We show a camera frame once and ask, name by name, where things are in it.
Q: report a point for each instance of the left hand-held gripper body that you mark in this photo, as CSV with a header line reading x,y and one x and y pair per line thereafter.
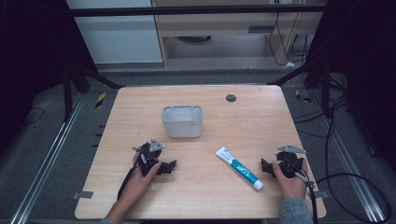
x,y
148,155

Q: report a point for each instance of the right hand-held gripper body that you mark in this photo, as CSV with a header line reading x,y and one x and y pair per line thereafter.
x,y
289,163

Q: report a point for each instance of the white and teal toothpaste tube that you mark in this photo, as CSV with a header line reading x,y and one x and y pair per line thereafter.
x,y
239,168

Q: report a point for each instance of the grey plastic container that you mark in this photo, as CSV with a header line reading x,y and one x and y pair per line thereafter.
x,y
182,122

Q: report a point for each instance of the person's right hand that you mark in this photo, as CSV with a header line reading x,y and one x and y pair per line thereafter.
x,y
291,186

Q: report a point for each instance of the person's left hand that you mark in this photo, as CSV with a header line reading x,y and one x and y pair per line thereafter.
x,y
138,183

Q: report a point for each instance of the grey tape strip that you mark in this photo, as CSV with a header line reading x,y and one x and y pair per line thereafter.
x,y
82,195
320,194

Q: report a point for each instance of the yellow and black tape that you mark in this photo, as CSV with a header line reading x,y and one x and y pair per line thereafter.
x,y
302,96
100,100

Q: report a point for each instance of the grey table grommet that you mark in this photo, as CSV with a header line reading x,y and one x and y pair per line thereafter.
x,y
231,98

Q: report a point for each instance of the black metal stand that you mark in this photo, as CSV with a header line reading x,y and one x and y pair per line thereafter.
x,y
67,93
325,90

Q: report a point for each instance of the white plug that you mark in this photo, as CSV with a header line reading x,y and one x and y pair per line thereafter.
x,y
290,64

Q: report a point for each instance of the white cabinet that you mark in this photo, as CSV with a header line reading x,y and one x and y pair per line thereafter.
x,y
118,37

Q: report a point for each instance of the black curtain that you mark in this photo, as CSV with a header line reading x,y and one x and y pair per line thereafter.
x,y
31,62
367,62

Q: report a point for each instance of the light wooden desk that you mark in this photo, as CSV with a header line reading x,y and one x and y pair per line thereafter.
x,y
214,25

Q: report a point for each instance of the aluminium floor rail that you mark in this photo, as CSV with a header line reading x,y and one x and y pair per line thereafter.
x,y
46,161
351,174

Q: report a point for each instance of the black metal frame bar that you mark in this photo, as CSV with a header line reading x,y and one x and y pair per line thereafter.
x,y
199,10

